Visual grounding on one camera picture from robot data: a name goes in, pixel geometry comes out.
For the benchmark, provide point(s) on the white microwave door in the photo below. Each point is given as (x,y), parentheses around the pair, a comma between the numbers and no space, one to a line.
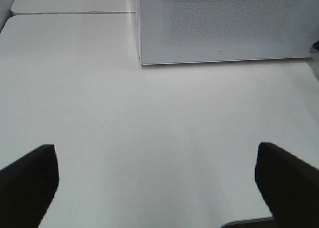
(195,31)

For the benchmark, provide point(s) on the white microwave oven body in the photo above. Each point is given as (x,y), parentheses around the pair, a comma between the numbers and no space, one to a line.
(137,29)

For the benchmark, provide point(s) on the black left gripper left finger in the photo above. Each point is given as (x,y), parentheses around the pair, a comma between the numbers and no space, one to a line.
(27,188)

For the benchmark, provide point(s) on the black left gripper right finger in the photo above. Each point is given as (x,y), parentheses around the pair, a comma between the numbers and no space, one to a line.
(289,187)

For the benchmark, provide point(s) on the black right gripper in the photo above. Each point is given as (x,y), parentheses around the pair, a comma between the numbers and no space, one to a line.
(315,47)

